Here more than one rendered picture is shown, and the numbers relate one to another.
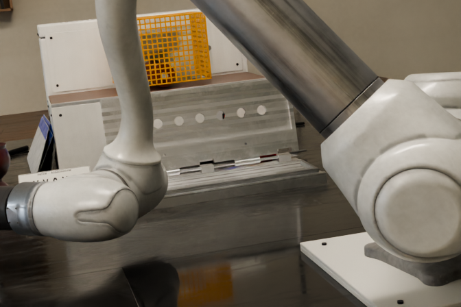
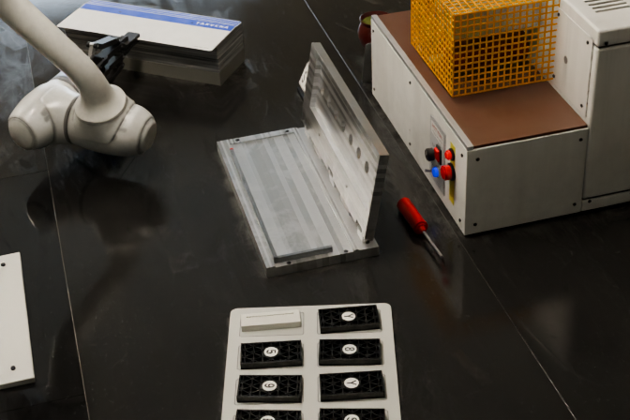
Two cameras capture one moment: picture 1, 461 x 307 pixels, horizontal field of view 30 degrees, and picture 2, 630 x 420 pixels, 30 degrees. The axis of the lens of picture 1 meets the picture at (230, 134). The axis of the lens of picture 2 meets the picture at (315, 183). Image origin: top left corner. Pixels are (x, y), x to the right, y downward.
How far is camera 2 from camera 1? 2.75 m
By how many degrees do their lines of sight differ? 84
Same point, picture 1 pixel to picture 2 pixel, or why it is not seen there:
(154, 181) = (88, 134)
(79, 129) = (380, 56)
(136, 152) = (80, 103)
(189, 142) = (334, 142)
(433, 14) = not seen: outside the picture
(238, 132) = (352, 170)
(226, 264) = (14, 219)
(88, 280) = (26, 158)
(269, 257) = (16, 242)
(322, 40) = not seen: outside the picture
